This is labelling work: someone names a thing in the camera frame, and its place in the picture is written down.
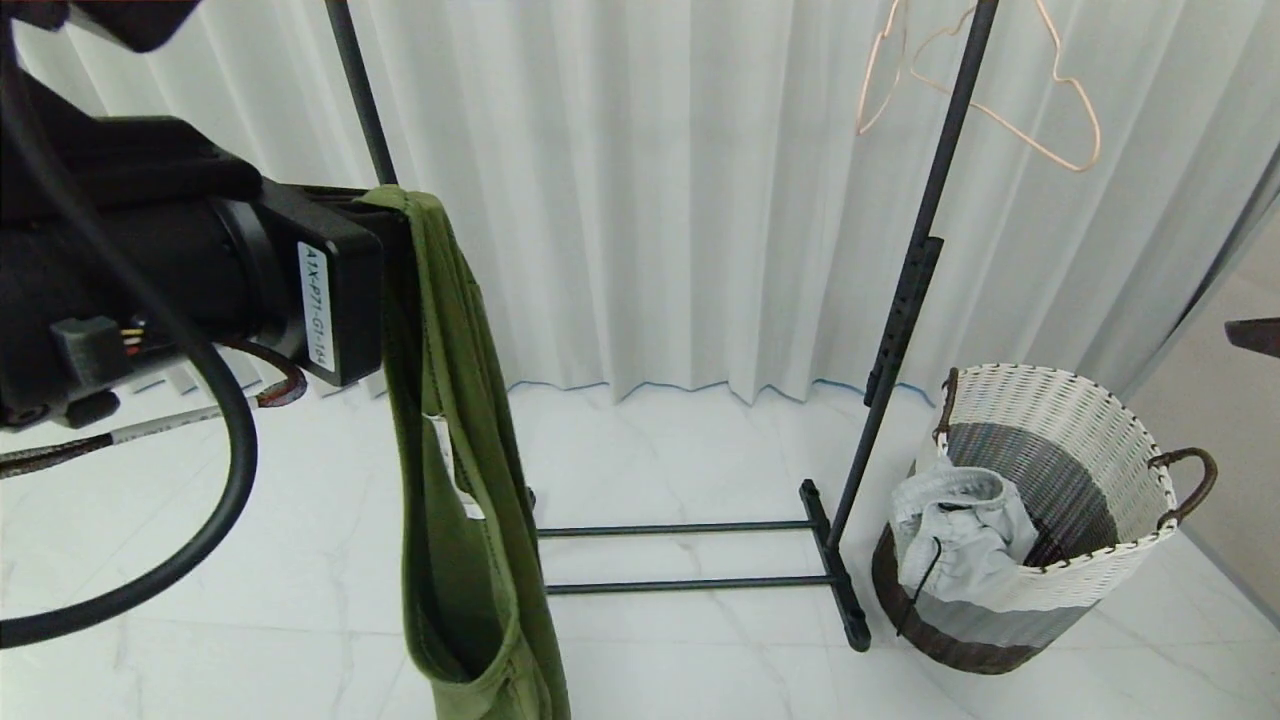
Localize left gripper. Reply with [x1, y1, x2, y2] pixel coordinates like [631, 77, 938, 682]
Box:
[0, 180, 387, 434]

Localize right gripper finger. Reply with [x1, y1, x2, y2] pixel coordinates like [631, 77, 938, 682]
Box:
[1224, 317, 1280, 360]

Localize green long-sleeved shirt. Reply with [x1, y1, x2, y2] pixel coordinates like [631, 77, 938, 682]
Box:
[355, 185, 574, 720]

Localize pink clothes hanger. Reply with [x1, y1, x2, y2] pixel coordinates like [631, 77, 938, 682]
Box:
[907, 0, 1103, 174]
[855, 0, 912, 137]

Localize white laundry basket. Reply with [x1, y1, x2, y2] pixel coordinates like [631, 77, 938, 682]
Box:
[872, 363, 1220, 676]

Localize black clothes rack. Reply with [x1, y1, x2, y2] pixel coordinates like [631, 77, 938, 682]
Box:
[322, 0, 1001, 654]

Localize white curtain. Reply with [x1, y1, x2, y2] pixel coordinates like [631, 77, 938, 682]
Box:
[0, 0, 1280, 407]

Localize pale grey shorts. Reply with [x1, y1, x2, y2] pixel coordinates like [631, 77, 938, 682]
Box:
[889, 455, 1042, 637]

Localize black cable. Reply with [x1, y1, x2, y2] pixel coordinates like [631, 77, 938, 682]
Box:
[0, 20, 260, 650]

